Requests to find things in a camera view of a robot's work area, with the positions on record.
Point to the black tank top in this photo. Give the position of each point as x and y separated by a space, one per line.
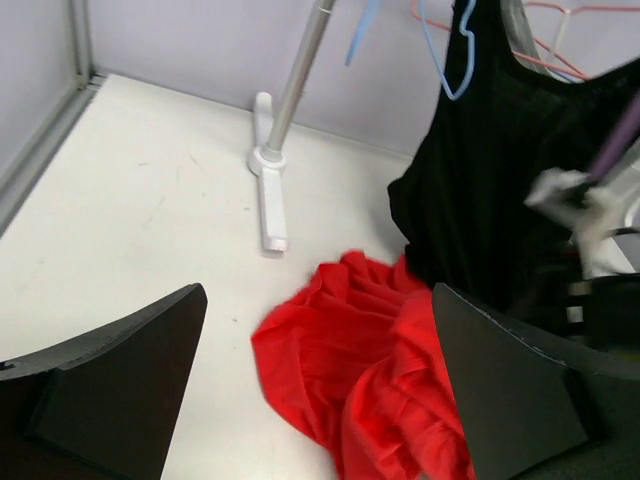
460 204

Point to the grey tank top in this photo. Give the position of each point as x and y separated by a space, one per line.
531 52

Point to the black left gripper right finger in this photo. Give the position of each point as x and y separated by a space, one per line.
534 405

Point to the pink hanger under white top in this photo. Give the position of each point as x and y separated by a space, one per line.
585 39

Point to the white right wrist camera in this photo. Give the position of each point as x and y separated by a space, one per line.
597 215

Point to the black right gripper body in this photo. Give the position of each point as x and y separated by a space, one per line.
600 312

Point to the aluminium corner frame post left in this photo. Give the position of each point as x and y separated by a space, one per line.
48 78

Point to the silver clothes rack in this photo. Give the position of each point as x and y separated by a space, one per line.
271 125

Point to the pink hanger under black top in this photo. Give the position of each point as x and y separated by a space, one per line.
436 14

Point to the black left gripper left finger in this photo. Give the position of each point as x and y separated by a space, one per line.
104 404

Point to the light blue hanger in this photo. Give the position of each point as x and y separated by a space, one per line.
365 21

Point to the red tank top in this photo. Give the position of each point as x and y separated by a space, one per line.
353 361

